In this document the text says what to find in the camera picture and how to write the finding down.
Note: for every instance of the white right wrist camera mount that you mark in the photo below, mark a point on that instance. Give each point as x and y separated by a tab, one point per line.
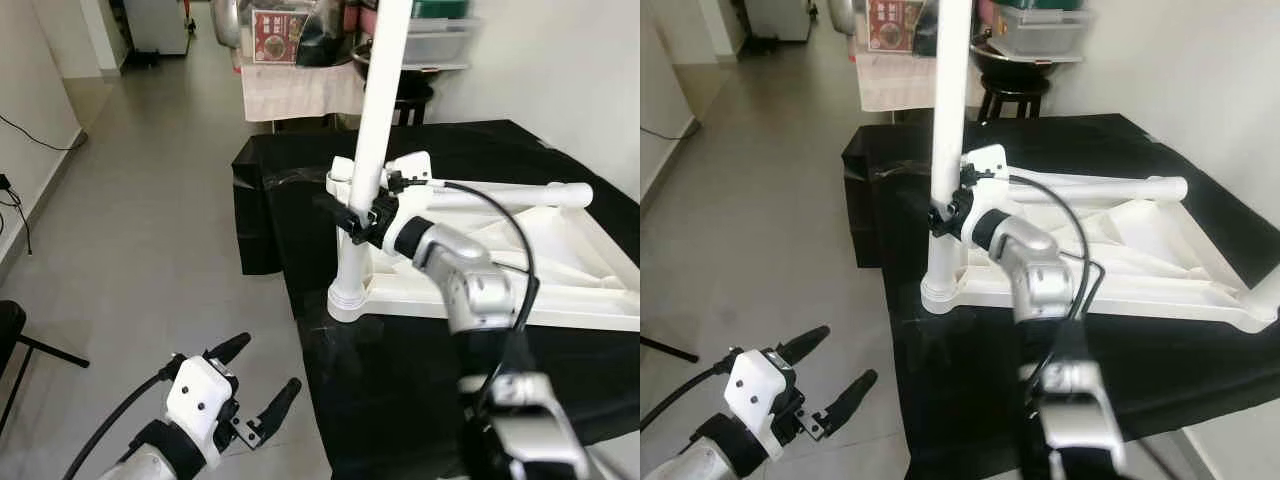
410	175
988	170

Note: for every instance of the green lidded container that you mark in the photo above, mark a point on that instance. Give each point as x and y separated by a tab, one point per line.
440	8
1040	5

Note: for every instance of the white plastic table leg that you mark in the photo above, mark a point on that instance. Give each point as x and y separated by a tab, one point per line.
1120	190
950	90
380	90
520	195
1268	300

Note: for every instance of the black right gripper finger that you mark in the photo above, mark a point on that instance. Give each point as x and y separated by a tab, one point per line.
340	220
945	218

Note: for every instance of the white plastic table top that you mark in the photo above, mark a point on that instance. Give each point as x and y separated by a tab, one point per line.
1150	270
560	270

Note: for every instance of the red printed carton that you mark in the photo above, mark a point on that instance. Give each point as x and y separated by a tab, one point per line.
890	25
278	35

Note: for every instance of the black tripod leg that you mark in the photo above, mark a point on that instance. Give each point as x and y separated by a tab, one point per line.
55	352
668	350

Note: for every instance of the pale patterned cloth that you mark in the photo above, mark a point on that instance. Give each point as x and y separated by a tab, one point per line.
895	85
300	95

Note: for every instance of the black plastic bag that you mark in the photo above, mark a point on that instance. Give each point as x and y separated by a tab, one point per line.
928	35
330	40

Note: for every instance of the grey cabinet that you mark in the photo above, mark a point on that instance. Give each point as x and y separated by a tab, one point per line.
778	20
158	25

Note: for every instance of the black tablecloth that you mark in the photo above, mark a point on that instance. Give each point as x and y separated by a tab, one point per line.
400	400
1000	400

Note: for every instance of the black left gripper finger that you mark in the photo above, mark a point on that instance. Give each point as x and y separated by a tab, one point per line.
803	343
230	348
852	395
280	400

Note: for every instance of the clear plastic storage box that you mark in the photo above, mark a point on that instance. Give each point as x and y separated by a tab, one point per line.
440	45
1045	32

